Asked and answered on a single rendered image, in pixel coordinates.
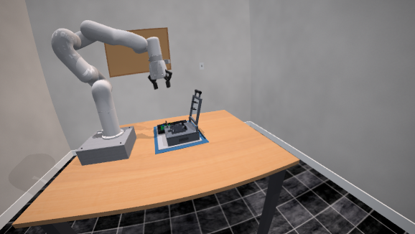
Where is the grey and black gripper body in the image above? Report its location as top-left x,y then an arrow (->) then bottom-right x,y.
149,60 -> 168,80

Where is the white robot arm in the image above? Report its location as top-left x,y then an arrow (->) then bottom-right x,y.
51,20 -> 171,140

